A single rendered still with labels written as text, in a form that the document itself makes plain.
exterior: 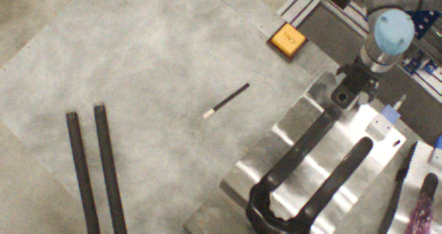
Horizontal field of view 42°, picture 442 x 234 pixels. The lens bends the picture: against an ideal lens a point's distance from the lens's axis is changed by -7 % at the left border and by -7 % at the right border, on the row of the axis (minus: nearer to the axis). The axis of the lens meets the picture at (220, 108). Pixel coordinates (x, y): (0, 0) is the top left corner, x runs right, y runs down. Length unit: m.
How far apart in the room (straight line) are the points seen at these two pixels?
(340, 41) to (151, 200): 1.10
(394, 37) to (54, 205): 1.54
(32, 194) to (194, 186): 1.02
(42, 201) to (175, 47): 1.00
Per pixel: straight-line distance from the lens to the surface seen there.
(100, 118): 1.48
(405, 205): 1.45
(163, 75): 1.54
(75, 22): 1.63
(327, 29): 2.29
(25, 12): 2.60
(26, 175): 2.37
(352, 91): 1.31
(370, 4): 1.20
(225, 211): 1.40
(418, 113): 2.28
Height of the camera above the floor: 2.24
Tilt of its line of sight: 72 degrees down
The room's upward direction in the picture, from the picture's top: 9 degrees clockwise
